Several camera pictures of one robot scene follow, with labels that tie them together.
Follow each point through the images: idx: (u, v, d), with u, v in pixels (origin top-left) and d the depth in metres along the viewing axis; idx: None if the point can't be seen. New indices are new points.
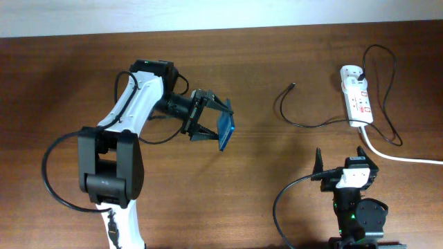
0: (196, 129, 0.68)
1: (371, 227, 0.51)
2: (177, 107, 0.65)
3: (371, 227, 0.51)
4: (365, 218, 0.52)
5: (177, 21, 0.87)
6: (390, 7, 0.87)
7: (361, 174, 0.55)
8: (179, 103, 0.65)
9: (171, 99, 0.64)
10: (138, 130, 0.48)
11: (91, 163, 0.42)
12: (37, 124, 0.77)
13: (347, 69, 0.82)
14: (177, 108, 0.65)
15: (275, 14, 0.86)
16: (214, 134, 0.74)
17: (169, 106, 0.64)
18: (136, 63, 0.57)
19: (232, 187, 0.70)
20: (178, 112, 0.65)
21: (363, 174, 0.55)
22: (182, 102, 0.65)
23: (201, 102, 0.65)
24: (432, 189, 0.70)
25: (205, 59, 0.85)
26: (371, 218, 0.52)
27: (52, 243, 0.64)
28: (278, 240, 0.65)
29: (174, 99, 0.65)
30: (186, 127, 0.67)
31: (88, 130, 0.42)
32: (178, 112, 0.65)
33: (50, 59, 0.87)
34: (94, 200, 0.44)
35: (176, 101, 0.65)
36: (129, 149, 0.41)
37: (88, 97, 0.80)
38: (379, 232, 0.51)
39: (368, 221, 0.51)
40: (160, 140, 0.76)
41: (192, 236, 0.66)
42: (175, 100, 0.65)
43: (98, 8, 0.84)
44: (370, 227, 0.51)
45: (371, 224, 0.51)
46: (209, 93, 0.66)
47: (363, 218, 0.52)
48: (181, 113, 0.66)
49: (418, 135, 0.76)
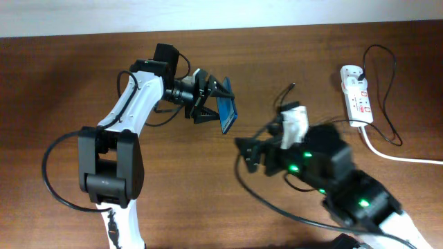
0: (199, 113, 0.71)
1: (332, 149, 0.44)
2: (182, 96, 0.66)
3: (331, 149, 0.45)
4: (315, 146, 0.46)
5: (177, 21, 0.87)
6: (390, 7, 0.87)
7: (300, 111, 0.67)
8: (184, 90, 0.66)
9: (176, 87, 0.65)
10: (138, 130, 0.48)
11: (92, 163, 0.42)
12: (37, 124, 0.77)
13: (347, 69, 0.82)
14: (182, 97, 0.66)
15: (276, 14, 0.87)
16: (217, 114, 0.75)
17: (176, 95, 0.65)
18: (136, 63, 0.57)
19: (232, 187, 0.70)
20: (184, 100, 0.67)
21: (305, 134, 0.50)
22: (186, 89, 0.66)
23: (205, 93, 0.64)
24: (432, 189, 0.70)
25: (205, 59, 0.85)
26: (324, 138, 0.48)
27: (52, 243, 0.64)
28: (278, 241, 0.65)
29: (178, 87, 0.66)
30: (190, 113, 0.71)
31: (88, 130, 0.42)
32: (183, 100, 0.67)
33: (50, 59, 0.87)
34: (94, 200, 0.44)
35: (181, 88, 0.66)
36: (129, 149, 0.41)
37: (88, 97, 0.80)
38: (347, 149, 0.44)
39: (322, 146, 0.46)
40: (158, 124, 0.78)
41: (191, 236, 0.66)
42: (179, 88, 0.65)
43: (99, 8, 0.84)
44: (327, 149, 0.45)
45: (324, 146, 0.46)
46: (211, 81, 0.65)
47: (315, 147, 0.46)
48: (185, 101, 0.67)
49: (418, 135, 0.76)
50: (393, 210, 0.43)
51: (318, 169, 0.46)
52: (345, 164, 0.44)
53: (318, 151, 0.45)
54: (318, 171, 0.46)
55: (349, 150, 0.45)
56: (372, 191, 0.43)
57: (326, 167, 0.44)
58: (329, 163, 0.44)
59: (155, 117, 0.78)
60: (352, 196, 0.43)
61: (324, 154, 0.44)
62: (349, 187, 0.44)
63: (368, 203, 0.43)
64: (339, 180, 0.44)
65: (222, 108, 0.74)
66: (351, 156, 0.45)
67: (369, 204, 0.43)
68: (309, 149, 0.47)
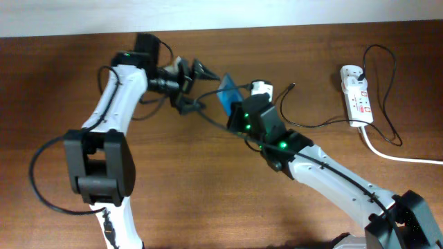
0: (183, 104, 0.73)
1: (261, 108, 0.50)
2: (168, 84, 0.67)
3: (260, 107, 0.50)
4: (248, 105, 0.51)
5: (178, 20, 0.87)
6: (390, 7, 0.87)
7: (266, 88, 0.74)
8: (169, 79, 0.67)
9: (160, 77, 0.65)
10: (124, 127, 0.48)
11: (81, 166, 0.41)
12: (37, 123, 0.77)
13: (347, 69, 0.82)
14: (168, 85, 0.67)
15: (277, 14, 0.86)
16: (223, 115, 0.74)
17: (161, 84, 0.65)
18: (117, 57, 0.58)
19: (232, 187, 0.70)
20: (169, 88, 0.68)
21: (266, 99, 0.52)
22: (171, 77, 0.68)
23: (192, 75, 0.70)
24: (432, 189, 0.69)
25: (205, 59, 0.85)
26: (254, 99, 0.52)
27: (52, 243, 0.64)
28: (278, 241, 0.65)
29: (163, 77, 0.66)
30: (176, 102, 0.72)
31: (73, 133, 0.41)
32: (169, 88, 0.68)
33: (50, 59, 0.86)
34: (88, 200, 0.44)
35: (165, 77, 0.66)
36: (115, 149, 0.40)
37: (88, 97, 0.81)
38: (270, 108, 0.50)
39: (250, 104, 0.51)
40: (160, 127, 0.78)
41: (191, 236, 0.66)
42: (164, 77, 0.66)
43: (99, 8, 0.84)
44: (259, 107, 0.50)
45: (259, 106, 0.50)
46: (196, 63, 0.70)
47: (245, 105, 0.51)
48: (172, 90, 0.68)
49: (417, 135, 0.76)
50: (306, 144, 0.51)
51: (256, 124, 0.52)
52: (272, 120, 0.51)
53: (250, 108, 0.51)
54: (257, 126, 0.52)
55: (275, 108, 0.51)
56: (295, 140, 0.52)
57: (257, 121, 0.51)
58: (259, 120, 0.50)
59: (155, 120, 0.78)
60: (277, 142, 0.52)
61: (255, 111, 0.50)
62: (278, 137, 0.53)
63: (288, 144, 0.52)
64: (268, 131, 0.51)
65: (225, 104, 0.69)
66: (277, 114, 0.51)
67: (289, 145, 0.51)
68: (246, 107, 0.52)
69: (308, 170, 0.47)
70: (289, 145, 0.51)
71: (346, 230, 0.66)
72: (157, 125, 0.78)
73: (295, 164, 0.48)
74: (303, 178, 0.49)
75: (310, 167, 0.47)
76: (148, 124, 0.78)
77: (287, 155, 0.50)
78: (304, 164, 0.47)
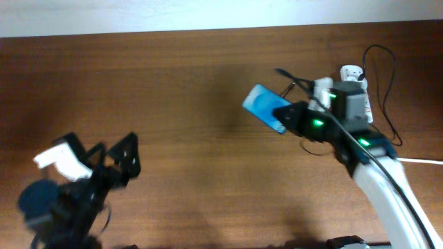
0: None
1: (352, 90, 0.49)
2: None
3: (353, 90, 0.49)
4: (338, 87, 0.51)
5: (176, 21, 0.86)
6: (396, 6, 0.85)
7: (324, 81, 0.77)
8: None
9: None
10: None
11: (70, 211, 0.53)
12: (37, 124, 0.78)
13: (347, 69, 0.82)
14: None
15: (275, 14, 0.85)
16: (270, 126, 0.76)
17: None
18: None
19: (232, 187, 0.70)
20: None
21: (356, 85, 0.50)
22: None
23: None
24: (430, 189, 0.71)
25: (205, 59, 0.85)
26: (346, 84, 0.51)
27: None
28: (277, 241, 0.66)
29: None
30: None
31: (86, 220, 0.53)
32: None
33: (48, 59, 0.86)
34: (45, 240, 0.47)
35: None
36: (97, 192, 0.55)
37: (88, 97, 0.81)
38: (359, 93, 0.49)
39: (339, 86, 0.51)
40: (159, 126, 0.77)
41: (191, 236, 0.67)
42: None
43: (98, 8, 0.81)
44: (351, 89, 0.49)
45: (350, 89, 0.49)
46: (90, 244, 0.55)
47: (335, 86, 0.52)
48: None
49: (418, 135, 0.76)
50: (387, 155, 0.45)
51: (338, 110, 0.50)
52: (357, 106, 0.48)
53: (338, 93, 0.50)
54: (338, 113, 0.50)
55: (365, 96, 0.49)
56: (374, 141, 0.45)
57: (342, 104, 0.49)
58: (345, 101, 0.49)
59: (155, 119, 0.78)
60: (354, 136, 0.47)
61: (344, 91, 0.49)
62: (356, 133, 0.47)
63: (367, 144, 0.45)
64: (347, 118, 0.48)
65: (265, 113, 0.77)
66: (364, 104, 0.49)
67: (367, 144, 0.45)
68: (334, 90, 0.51)
69: (378, 185, 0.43)
70: (367, 144, 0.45)
71: (345, 230, 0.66)
72: (156, 124, 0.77)
73: (369, 174, 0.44)
74: (364, 185, 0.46)
75: (383, 182, 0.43)
76: (147, 124, 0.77)
77: (361, 154, 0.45)
78: (377, 177, 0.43)
